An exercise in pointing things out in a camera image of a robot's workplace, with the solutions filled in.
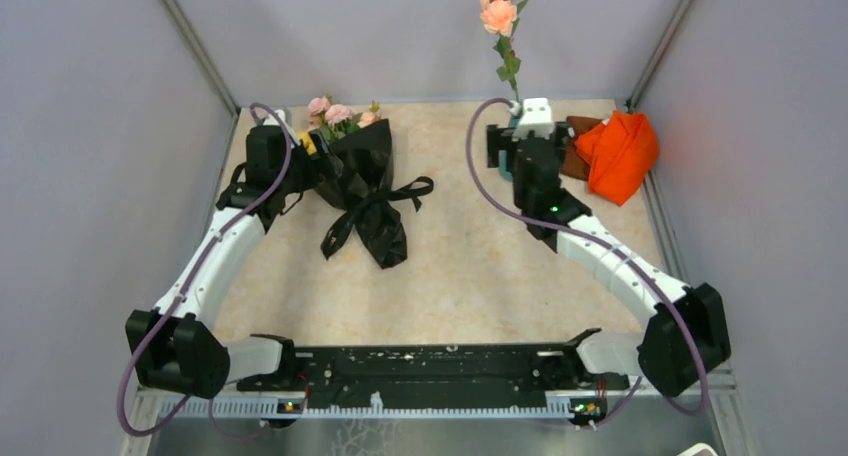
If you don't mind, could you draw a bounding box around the yellow flower bunch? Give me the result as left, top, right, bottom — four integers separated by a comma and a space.
297, 131, 318, 156

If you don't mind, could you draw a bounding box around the pink flower bunch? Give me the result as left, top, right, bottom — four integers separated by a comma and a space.
307, 95, 382, 143

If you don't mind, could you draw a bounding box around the black wrapping paper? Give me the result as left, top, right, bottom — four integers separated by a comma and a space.
313, 118, 409, 271

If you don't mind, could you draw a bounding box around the black ribbon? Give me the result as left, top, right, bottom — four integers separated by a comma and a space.
320, 176, 434, 269

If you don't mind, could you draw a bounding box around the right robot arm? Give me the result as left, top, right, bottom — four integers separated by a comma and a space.
486, 123, 731, 397

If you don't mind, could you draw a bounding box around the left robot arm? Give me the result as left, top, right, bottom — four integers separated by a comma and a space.
125, 118, 316, 399

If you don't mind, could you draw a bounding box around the teal ceramic vase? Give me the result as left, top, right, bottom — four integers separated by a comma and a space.
498, 116, 520, 182

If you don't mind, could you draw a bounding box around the peach rose stem in vase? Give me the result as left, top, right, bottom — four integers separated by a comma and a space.
479, 0, 528, 101

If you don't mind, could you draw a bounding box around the brown cloth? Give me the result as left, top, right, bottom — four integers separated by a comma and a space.
561, 116, 602, 181

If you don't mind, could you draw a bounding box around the orange cloth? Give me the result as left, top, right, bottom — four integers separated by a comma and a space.
576, 111, 660, 206

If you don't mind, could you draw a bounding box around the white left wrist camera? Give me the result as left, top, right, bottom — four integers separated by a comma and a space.
266, 109, 291, 126

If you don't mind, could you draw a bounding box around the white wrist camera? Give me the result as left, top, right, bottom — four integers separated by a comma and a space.
266, 109, 291, 126
510, 97, 555, 141

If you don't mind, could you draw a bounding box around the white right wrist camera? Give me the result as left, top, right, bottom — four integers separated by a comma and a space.
510, 97, 555, 141

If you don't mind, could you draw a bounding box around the left aluminium frame post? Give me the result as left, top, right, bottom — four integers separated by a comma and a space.
159, 0, 240, 118

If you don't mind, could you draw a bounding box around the aluminium frame post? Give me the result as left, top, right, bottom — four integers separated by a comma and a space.
159, 0, 240, 118
624, 0, 698, 113

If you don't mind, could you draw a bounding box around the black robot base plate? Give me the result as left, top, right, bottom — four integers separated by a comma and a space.
237, 331, 630, 413

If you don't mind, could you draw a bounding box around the right aluminium frame post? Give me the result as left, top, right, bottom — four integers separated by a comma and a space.
624, 0, 698, 113

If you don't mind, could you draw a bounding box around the grey cable duct rail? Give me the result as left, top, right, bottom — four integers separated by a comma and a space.
175, 396, 606, 425

